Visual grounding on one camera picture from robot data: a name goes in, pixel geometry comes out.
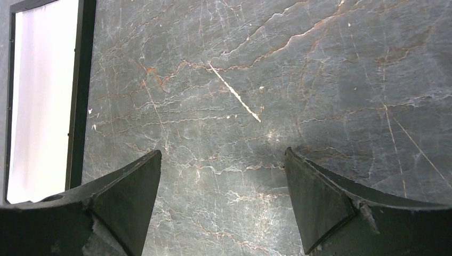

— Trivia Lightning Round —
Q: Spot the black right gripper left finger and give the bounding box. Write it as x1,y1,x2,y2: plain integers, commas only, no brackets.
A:
1,150,162,255

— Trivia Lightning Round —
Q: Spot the cat photo print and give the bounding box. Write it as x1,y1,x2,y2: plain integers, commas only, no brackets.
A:
6,1,78,204

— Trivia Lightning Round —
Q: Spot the black picture frame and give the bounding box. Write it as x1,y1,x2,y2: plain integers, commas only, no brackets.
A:
2,1,96,205

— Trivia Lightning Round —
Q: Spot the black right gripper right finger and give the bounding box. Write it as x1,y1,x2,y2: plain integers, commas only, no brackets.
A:
284,148,451,255

